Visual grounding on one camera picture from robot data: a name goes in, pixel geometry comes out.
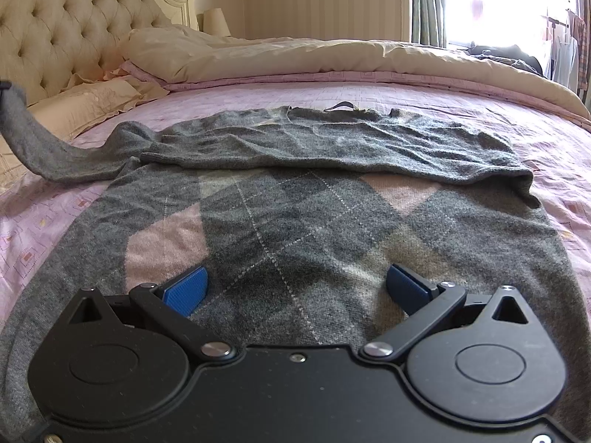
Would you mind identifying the bedside lamp shade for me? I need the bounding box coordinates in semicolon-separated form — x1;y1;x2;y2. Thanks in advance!
202;7;232;38

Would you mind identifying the grey argyle knit sweater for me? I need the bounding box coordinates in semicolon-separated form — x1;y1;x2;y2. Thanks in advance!
0;84;591;443

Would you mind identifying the clothes rack with hanging clothes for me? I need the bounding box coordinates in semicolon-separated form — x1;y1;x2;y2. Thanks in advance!
539;0;591;104

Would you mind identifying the cream tufted headboard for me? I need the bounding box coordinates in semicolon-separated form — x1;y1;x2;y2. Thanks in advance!
0;0;198;108

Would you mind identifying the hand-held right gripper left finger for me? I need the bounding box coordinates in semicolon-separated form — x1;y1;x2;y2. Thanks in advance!
68;266;235;363

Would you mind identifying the cream ruffled pillow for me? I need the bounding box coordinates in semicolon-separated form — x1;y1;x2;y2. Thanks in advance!
0;75;171;188

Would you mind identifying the pile of dark clothes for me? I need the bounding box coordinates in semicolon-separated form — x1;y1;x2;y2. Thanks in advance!
464;44;544;75

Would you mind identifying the grey-green curtain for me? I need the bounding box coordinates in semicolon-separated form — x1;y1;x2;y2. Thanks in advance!
409;0;448;49

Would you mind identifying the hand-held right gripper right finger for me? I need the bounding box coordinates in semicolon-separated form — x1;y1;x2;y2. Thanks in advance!
359;263;537;361

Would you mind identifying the cream duvet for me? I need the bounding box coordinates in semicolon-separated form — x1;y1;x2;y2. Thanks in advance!
117;27;591;123

